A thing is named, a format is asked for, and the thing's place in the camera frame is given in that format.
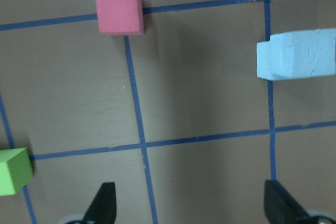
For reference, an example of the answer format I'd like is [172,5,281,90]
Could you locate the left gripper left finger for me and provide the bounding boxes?
[59,182,117,224]

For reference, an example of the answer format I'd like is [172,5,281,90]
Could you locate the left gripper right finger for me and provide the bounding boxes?
[264,180,335,223]

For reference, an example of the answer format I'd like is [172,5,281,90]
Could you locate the light blue block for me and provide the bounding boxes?
[269,28,335,81]
[256,41,277,81]

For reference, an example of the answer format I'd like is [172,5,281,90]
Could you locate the green block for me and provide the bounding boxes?
[1,148,34,196]

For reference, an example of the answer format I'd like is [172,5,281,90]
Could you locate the far left magenta block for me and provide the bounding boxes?
[96,0,144,36]

